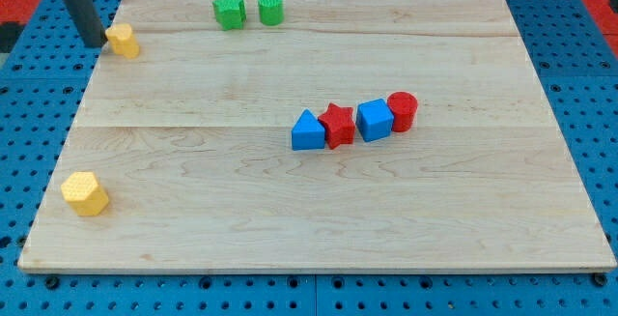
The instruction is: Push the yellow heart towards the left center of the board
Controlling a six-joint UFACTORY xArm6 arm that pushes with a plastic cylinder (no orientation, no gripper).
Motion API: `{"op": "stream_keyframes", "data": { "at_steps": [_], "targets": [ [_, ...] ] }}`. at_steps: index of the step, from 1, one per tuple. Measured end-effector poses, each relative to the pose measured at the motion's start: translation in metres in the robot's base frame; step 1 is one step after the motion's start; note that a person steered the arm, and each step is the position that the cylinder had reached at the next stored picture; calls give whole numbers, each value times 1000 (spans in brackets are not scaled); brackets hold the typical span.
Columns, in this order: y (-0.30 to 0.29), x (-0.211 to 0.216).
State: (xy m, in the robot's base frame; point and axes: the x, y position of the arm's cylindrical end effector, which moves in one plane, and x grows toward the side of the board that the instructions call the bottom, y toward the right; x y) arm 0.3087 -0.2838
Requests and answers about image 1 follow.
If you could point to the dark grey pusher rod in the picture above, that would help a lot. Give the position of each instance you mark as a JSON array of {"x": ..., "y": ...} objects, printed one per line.
[{"x": 87, "y": 22}]

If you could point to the yellow heart block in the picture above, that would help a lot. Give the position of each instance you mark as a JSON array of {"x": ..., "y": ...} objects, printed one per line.
[{"x": 122, "y": 40}]

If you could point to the wooden board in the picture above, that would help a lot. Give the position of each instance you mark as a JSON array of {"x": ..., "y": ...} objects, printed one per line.
[{"x": 191, "y": 140}]

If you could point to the green star block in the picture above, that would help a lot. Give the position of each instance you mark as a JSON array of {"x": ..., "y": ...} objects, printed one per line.
[{"x": 230, "y": 14}]

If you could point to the green cylinder block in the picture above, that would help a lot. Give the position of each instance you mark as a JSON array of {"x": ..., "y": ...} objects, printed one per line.
[{"x": 271, "y": 12}]

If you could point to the yellow hexagon block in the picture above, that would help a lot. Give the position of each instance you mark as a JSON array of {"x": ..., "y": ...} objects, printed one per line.
[{"x": 84, "y": 193}]

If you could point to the blue triangle block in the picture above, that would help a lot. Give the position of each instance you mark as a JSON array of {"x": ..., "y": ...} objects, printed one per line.
[{"x": 307, "y": 133}]

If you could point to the red star block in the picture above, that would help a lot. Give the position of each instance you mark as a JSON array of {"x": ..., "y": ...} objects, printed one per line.
[{"x": 338, "y": 124}]

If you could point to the blue cube block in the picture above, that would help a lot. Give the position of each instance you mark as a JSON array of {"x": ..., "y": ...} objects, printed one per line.
[{"x": 374, "y": 120}]

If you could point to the red cylinder block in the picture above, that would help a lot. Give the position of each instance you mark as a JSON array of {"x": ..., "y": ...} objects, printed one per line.
[{"x": 403, "y": 106}]

